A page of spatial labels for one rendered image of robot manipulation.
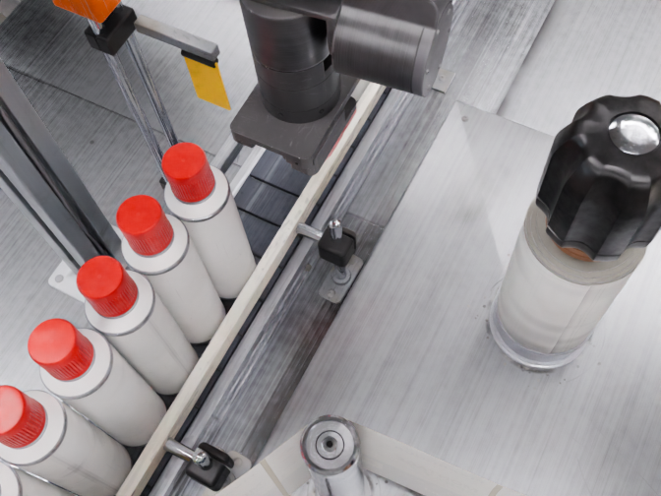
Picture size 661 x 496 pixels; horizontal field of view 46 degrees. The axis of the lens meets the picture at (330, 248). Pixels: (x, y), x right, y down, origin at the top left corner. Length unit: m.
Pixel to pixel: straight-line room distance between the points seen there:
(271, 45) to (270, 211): 0.32
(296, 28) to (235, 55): 0.50
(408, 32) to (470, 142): 0.37
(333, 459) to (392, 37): 0.26
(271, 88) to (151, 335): 0.21
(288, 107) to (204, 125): 0.38
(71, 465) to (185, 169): 0.23
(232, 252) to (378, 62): 0.26
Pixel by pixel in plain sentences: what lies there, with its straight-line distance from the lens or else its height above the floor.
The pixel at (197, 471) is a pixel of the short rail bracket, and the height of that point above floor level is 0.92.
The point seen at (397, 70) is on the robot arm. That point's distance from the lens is 0.46.
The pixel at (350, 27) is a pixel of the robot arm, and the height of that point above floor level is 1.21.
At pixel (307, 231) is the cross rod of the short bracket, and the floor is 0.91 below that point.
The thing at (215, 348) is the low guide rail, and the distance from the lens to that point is 0.69.
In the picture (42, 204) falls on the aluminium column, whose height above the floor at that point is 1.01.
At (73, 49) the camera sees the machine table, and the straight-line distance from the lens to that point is 1.03.
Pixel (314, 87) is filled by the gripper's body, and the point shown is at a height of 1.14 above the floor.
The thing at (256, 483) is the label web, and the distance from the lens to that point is 0.54.
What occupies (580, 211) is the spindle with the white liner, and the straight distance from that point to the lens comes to 0.48.
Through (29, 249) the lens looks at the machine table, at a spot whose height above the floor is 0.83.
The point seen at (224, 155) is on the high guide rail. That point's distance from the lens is 0.72.
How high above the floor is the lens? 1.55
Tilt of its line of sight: 63 degrees down
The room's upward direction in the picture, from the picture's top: 8 degrees counter-clockwise
